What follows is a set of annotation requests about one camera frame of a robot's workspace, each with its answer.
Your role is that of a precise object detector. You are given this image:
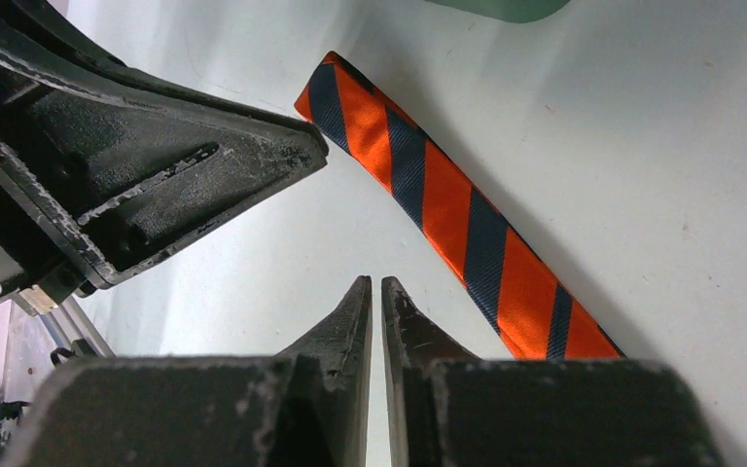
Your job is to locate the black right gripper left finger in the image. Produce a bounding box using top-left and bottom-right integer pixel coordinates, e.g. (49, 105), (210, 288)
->
(0, 276), (373, 466)

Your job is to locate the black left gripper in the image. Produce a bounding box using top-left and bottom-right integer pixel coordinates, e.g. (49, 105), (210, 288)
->
(0, 1), (328, 314)

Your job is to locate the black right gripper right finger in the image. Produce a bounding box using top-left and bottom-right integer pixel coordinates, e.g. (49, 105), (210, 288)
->
(381, 276), (724, 466)

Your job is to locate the orange navy striped tie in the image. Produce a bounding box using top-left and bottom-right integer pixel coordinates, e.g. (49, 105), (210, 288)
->
(295, 52), (623, 360)

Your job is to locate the green compartment organizer tray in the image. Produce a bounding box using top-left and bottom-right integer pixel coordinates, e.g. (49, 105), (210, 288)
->
(429, 0), (570, 24)

